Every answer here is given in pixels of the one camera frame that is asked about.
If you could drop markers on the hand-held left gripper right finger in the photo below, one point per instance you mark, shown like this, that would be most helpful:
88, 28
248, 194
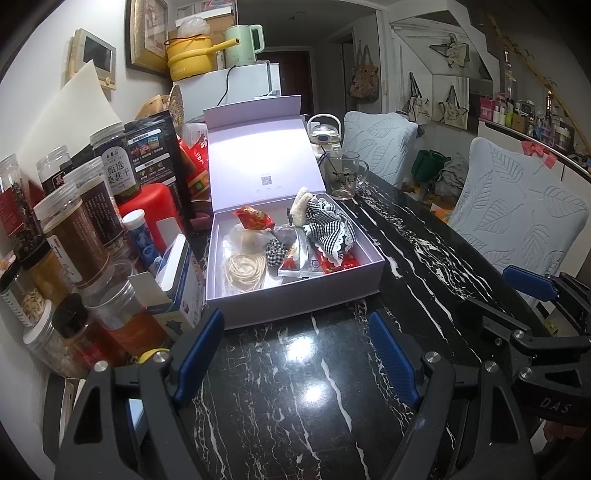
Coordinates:
392, 362

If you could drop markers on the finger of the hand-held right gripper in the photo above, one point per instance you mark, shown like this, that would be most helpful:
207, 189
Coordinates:
528, 281
505, 330

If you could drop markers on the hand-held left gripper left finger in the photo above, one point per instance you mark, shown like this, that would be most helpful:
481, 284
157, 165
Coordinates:
198, 350

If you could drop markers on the clear zip bag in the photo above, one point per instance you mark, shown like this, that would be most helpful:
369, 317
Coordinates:
247, 240

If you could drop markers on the checkered scrunchie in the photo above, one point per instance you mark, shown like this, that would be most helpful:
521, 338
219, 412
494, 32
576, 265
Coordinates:
276, 255

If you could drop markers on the silver foil packet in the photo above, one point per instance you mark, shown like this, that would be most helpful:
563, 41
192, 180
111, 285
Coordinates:
298, 258

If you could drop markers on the red gold-patterned packet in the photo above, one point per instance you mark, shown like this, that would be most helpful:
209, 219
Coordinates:
251, 217

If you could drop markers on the plush doll with checkered dress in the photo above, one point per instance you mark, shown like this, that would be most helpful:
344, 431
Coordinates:
328, 221

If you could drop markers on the lavender gift box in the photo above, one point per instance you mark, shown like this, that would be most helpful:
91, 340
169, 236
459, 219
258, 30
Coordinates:
258, 152

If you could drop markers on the person's right hand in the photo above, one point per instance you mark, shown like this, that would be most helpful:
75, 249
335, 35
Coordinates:
561, 431

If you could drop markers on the large chair with leaf-pattern cover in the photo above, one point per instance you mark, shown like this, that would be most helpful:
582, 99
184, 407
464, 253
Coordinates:
512, 212

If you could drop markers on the pile of boxes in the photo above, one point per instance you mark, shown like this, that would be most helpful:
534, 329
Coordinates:
436, 198

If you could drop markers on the blue tablet tube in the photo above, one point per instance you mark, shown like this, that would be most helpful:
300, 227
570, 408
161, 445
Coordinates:
141, 240

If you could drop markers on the pink cloth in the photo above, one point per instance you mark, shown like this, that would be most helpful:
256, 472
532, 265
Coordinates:
540, 152

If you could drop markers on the red plastic container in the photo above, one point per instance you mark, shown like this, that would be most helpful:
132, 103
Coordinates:
154, 207

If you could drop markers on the green bag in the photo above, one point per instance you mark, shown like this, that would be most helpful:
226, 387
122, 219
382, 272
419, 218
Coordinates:
429, 166

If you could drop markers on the row of bottles and jars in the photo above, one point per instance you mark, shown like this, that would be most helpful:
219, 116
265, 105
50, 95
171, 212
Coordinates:
531, 117

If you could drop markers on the cluster of clear plastic jars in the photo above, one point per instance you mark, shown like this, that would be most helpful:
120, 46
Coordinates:
74, 230

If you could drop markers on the white tote bag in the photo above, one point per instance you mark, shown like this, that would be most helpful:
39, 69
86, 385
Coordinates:
453, 110
419, 104

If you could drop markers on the red snack packets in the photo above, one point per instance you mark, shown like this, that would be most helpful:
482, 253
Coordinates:
196, 161

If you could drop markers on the glass mug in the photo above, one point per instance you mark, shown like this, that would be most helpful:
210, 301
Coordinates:
344, 177

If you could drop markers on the small chair with leaf-pattern cover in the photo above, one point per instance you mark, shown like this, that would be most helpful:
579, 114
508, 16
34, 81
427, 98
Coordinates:
378, 143

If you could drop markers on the bamboo pole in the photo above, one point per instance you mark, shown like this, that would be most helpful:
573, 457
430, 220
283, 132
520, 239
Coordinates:
531, 69

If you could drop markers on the white water jug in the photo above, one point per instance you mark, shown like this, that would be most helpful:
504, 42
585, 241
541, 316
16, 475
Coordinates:
323, 131

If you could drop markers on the woven round tray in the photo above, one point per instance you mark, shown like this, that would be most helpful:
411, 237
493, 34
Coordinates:
176, 108

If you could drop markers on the white fridge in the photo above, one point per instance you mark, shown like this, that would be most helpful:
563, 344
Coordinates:
207, 92

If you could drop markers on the brown tote bag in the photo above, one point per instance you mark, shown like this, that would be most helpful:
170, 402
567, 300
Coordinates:
364, 78

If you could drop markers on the white board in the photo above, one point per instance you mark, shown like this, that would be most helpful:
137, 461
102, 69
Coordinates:
78, 110

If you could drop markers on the brown door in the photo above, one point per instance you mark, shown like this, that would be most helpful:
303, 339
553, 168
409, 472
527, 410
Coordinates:
295, 81

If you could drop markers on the yellow pot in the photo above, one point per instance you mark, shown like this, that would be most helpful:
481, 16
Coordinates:
189, 60

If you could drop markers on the pale green kettle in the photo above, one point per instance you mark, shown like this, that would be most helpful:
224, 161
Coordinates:
240, 46

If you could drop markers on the framed picture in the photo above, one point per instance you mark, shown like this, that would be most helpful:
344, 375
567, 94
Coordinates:
145, 37

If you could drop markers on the star-shaped wall hanger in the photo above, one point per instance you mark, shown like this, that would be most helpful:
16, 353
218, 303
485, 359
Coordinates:
452, 50

